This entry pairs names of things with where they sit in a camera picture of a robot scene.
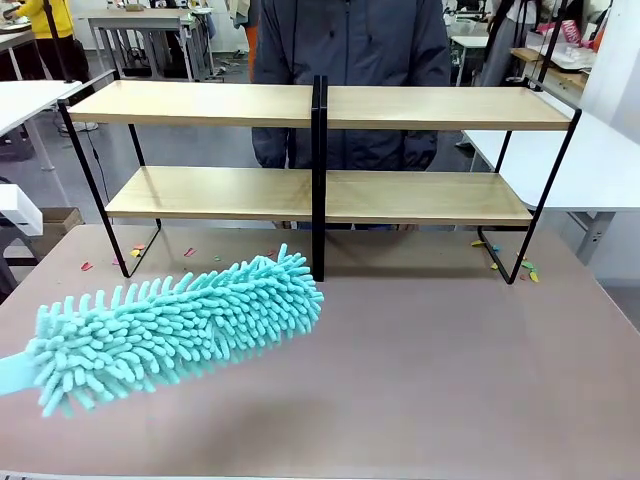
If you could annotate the person in dark blue jacket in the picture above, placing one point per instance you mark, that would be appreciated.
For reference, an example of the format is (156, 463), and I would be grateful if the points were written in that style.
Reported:
(350, 45)

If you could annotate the person in yellow top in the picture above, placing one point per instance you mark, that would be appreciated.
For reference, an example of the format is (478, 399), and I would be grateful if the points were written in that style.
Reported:
(47, 17)

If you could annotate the brown cardboard box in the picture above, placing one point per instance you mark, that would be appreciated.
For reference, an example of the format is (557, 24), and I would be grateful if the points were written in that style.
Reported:
(60, 220)

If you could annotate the wood top metal table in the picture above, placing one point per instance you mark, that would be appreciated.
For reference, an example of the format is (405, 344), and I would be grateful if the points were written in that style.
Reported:
(140, 17)

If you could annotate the person in grey clothes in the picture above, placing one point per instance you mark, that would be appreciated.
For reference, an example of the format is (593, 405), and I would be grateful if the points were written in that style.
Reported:
(502, 45)

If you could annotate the wooden table with items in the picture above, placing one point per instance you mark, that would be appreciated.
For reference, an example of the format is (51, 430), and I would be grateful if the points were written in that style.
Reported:
(550, 60)

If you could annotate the black stand pole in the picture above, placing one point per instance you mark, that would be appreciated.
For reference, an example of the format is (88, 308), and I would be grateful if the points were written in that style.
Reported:
(56, 45)
(550, 45)

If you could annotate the white box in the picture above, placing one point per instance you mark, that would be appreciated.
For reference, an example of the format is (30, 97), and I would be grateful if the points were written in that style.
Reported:
(20, 207)

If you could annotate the teal chenille duster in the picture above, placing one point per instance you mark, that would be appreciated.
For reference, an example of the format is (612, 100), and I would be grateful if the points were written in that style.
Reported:
(175, 330)

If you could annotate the wooden two-tier shelf black frame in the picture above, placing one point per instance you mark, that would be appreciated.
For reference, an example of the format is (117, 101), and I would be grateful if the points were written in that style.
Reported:
(440, 107)
(200, 102)

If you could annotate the pink printed box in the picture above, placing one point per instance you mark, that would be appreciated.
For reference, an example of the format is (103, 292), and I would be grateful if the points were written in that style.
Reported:
(570, 31)

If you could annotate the white table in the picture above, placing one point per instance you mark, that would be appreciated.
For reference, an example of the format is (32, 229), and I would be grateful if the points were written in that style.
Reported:
(25, 100)
(595, 170)

